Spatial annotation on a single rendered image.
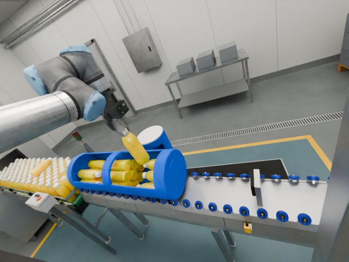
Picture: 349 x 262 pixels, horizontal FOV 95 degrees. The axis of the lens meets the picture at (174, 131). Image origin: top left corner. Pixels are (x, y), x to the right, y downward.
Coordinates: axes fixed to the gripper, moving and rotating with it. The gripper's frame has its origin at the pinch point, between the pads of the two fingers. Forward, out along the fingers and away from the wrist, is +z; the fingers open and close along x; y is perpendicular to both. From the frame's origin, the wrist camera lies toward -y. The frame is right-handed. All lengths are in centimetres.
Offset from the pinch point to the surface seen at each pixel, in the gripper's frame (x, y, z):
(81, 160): 8, -75, 29
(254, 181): 3, 51, 38
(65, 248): -37, -183, 146
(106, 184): -8.3, -32.3, 32.9
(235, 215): -6, 41, 53
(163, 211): -8, -2, 59
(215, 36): 348, -10, 20
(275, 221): -6, 58, 53
